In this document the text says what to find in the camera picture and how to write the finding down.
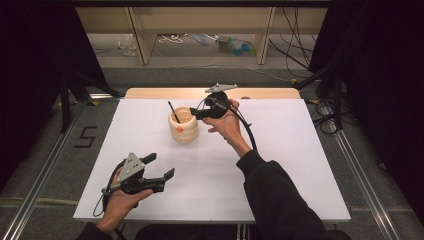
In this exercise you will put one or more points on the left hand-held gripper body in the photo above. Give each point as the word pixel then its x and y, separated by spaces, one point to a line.
pixel 131 171

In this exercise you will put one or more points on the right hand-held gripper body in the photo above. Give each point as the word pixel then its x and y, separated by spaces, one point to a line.
pixel 218 108

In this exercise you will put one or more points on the cream ribbed pen holder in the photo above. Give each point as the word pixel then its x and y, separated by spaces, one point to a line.
pixel 186 131

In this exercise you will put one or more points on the black pen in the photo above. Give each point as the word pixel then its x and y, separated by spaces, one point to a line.
pixel 174 113

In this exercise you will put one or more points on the person's right hand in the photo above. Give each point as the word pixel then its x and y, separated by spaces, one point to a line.
pixel 228 126

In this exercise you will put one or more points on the person's left hand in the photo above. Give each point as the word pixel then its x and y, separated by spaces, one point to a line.
pixel 118 206

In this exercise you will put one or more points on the white board table cover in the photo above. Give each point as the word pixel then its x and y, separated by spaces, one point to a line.
pixel 206 173

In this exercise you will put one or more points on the wooden table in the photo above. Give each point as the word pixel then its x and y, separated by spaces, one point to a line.
pixel 150 93

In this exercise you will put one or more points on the colourful plastic bag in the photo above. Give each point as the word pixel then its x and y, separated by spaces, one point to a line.
pixel 235 46

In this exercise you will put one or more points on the wooden shelf unit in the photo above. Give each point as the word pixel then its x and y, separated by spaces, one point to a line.
pixel 200 20

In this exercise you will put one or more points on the black metal stand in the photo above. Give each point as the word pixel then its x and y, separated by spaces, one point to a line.
pixel 338 100
pixel 65 106

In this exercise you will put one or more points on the white table leg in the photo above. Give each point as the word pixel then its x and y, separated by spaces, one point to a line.
pixel 242 231

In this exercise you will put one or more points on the clear plastic bottle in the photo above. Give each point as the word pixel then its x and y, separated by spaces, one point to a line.
pixel 128 45

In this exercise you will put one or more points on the black curtain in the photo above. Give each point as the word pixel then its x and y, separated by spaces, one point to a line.
pixel 383 83
pixel 30 66

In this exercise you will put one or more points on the aluminium floor rail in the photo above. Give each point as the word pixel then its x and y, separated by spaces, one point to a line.
pixel 363 186
pixel 40 186

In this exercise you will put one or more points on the black frame bar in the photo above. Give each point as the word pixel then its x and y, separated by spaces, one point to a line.
pixel 200 3

